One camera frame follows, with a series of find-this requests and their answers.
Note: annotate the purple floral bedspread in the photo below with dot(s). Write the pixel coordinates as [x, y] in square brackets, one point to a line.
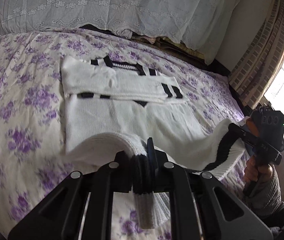
[32, 123]

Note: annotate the white lace cover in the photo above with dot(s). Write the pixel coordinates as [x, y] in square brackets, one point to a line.
[198, 24]

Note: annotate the right hand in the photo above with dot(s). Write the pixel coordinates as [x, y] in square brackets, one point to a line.
[253, 171]

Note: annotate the grey knit sleeve forearm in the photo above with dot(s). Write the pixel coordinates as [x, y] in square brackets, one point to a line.
[267, 203]

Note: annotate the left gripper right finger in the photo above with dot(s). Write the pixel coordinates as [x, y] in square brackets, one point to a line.
[200, 206]

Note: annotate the white knit sweater black stripes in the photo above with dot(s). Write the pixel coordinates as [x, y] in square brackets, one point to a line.
[112, 107]

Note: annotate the checkered beige curtain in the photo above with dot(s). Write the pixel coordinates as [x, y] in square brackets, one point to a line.
[261, 62]

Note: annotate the folded clothes under cover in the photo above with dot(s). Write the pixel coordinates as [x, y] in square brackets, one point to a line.
[164, 44]

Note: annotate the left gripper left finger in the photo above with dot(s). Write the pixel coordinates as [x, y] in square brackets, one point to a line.
[80, 207]

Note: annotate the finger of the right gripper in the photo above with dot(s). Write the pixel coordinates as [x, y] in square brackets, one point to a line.
[236, 132]

